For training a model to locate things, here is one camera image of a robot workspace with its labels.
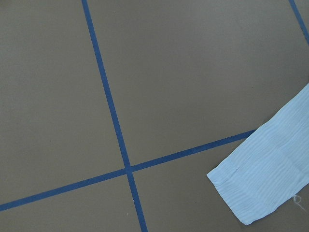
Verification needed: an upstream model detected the light blue button-up shirt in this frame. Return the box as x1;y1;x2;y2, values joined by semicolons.
207;87;309;225

